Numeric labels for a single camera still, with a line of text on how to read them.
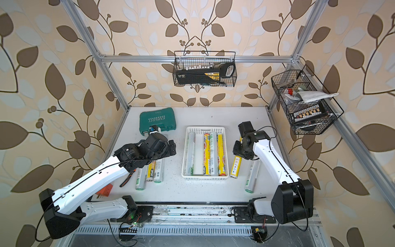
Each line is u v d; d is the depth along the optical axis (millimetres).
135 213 676
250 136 574
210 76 825
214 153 909
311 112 666
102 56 910
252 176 824
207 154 917
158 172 844
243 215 737
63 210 386
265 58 909
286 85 838
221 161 887
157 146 535
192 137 988
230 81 937
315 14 726
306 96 640
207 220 737
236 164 770
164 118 1079
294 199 403
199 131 1017
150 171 845
